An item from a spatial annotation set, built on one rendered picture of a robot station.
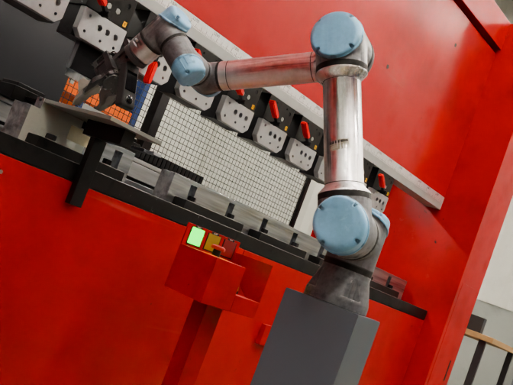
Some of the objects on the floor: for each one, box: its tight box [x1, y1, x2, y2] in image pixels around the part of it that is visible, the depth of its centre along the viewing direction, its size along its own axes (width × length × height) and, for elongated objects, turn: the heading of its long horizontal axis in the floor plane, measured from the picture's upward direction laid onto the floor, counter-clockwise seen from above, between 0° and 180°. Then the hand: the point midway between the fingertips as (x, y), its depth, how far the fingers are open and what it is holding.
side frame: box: [311, 24, 513, 385], centre depth 400 cm, size 25×85×230 cm, turn 129°
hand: (85, 108), depth 207 cm, fingers open, 5 cm apart
